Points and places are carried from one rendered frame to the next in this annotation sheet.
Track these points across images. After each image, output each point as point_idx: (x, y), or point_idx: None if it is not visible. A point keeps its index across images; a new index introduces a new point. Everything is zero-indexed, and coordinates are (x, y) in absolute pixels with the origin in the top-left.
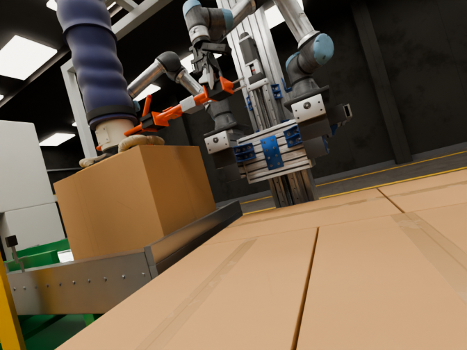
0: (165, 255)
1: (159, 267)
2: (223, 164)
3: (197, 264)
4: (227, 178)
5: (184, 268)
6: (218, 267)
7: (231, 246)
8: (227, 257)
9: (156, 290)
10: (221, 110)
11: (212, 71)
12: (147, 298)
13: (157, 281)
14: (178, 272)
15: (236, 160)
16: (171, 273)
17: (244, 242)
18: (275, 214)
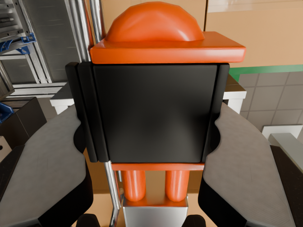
0: (228, 86)
1: (235, 83)
2: (27, 140)
3: (255, 37)
4: (43, 122)
5: (257, 47)
6: (272, 8)
7: (226, 21)
8: (253, 10)
9: (289, 44)
10: None
11: (210, 172)
12: (299, 43)
13: (272, 56)
14: (263, 47)
15: (11, 114)
16: (261, 54)
17: (219, 8)
18: (121, 6)
